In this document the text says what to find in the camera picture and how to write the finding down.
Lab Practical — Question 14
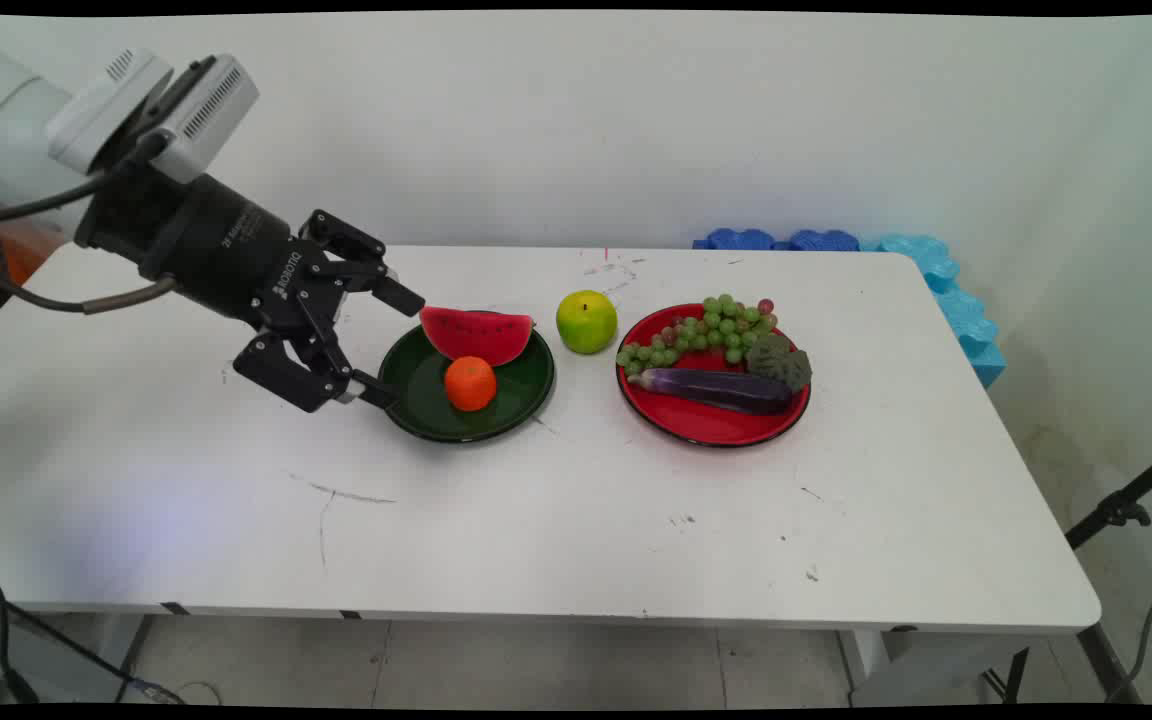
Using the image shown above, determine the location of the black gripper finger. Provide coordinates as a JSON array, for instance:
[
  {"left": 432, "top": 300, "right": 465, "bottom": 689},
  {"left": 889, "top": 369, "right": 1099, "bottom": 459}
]
[
  {"left": 232, "top": 296, "right": 400, "bottom": 414},
  {"left": 298, "top": 209, "right": 427, "bottom": 318}
]

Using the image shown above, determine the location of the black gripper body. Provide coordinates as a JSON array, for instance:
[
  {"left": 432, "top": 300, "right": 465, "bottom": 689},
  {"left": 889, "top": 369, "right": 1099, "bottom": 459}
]
[{"left": 74, "top": 165, "right": 349, "bottom": 333}]

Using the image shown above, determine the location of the purple eggplant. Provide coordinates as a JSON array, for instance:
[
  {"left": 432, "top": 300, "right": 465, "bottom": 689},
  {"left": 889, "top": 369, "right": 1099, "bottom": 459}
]
[{"left": 626, "top": 367, "right": 795, "bottom": 417}]

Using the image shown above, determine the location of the dark green plate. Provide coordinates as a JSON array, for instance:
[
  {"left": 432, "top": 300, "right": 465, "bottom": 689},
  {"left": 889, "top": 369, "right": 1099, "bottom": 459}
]
[{"left": 377, "top": 318, "right": 557, "bottom": 444}]

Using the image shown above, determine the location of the red watermelon slice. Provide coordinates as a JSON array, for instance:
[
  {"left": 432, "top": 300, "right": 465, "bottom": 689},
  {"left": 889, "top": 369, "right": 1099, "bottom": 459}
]
[{"left": 419, "top": 306, "right": 535, "bottom": 368}]

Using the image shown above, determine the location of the orange tangerine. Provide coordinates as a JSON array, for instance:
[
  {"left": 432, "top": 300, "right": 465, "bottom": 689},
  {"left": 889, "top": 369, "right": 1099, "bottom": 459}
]
[{"left": 444, "top": 356, "right": 499, "bottom": 413}]

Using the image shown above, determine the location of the green apple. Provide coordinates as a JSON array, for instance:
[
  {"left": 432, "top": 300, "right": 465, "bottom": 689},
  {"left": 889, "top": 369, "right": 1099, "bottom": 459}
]
[{"left": 555, "top": 289, "right": 619, "bottom": 356}]

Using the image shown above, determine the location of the green grape bunch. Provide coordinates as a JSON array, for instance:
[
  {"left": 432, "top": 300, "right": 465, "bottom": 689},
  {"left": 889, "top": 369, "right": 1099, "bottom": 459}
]
[{"left": 616, "top": 293, "right": 779, "bottom": 377}]

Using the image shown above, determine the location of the dark blue foam mat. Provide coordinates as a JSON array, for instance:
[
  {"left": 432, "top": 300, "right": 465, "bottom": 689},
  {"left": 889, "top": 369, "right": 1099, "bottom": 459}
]
[{"left": 693, "top": 228, "right": 862, "bottom": 252}]

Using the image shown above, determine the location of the red plate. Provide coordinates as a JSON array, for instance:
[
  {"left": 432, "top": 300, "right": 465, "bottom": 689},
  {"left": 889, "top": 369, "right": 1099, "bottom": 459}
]
[{"left": 616, "top": 303, "right": 813, "bottom": 448}]

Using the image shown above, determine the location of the dark green grape leaf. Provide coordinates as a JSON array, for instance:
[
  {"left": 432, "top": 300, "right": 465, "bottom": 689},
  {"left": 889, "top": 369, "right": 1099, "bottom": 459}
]
[{"left": 744, "top": 333, "right": 814, "bottom": 393}]

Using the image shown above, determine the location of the light blue foam mat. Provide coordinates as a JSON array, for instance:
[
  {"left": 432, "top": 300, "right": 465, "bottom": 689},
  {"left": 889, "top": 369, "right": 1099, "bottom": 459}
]
[{"left": 861, "top": 233, "right": 1007, "bottom": 390}]

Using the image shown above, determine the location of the black tripod stand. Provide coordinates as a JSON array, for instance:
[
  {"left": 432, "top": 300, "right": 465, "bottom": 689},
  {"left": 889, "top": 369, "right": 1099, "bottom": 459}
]
[{"left": 1065, "top": 440, "right": 1152, "bottom": 550}]

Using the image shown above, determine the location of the black camera cable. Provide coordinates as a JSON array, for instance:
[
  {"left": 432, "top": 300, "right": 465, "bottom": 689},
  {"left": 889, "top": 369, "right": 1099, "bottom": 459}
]
[{"left": 0, "top": 133, "right": 169, "bottom": 227}]

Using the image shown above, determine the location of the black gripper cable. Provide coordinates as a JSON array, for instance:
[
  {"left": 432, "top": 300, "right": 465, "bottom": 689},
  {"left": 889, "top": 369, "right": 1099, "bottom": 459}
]
[{"left": 0, "top": 250, "right": 180, "bottom": 316}]

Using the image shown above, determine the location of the black floor cable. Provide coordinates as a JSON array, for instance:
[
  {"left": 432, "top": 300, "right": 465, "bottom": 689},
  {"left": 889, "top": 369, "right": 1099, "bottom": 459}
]
[{"left": 0, "top": 575, "right": 189, "bottom": 706}]

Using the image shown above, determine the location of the black table leg frame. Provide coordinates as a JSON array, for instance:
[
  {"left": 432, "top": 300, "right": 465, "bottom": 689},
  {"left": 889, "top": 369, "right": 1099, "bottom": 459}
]
[{"left": 981, "top": 622, "right": 1149, "bottom": 704}]

